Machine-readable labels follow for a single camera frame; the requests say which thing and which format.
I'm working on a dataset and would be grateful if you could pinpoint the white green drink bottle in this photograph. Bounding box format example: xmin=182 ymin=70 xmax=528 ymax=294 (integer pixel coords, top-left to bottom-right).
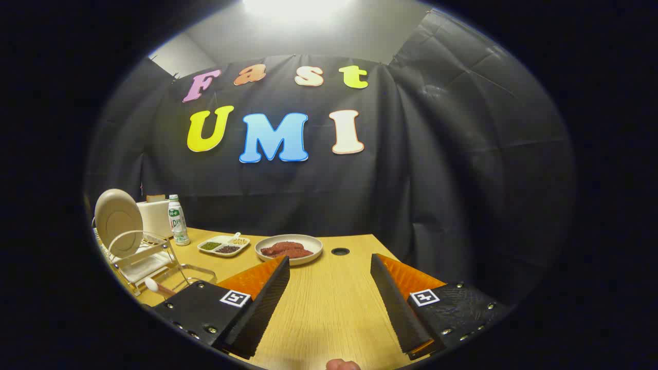
xmin=168 ymin=194 xmax=191 ymax=246

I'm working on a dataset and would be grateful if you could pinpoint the white divided bean dish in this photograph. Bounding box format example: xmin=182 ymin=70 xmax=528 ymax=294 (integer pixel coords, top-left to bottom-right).
xmin=197 ymin=232 xmax=251 ymax=257

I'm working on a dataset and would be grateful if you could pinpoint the red handled metal spoon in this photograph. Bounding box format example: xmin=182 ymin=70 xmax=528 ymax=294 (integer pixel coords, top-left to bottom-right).
xmin=144 ymin=277 xmax=178 ymax=300

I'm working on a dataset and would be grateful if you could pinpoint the white wire dish rack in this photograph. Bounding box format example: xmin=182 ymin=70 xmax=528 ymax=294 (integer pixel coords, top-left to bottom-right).
xmin=93 ymin=226 xmax=188 ymax=297

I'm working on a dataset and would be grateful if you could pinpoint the white plate with meat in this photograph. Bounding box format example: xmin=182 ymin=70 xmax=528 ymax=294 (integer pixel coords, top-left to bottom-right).
xmin=255 ymin=234 xmax=323 ymax=266

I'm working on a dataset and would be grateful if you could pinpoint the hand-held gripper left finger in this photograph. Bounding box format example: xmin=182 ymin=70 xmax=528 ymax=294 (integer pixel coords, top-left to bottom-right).
xmin=152 ymin=255 xmax=291 ymax=360

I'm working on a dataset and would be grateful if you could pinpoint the black backdrop cloth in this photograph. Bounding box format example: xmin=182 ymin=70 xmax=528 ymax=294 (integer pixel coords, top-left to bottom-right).
xmin=85 ymin=10 xmax=576 ymax=314

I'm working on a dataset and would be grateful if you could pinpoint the white toaster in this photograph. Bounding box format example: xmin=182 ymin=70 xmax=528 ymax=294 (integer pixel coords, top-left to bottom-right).
xmin=136 ymin=195 xmax=173 ymax=239

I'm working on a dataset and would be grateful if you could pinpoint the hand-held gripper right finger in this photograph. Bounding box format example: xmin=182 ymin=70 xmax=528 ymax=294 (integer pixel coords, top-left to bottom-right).
xmin=370 ymin=253 xmax=512 ymax=361

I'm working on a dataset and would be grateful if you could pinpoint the beige round plate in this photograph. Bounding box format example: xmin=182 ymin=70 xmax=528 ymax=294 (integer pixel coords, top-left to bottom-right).
xmin=94 ymin=189 xmax=144 ymax=259

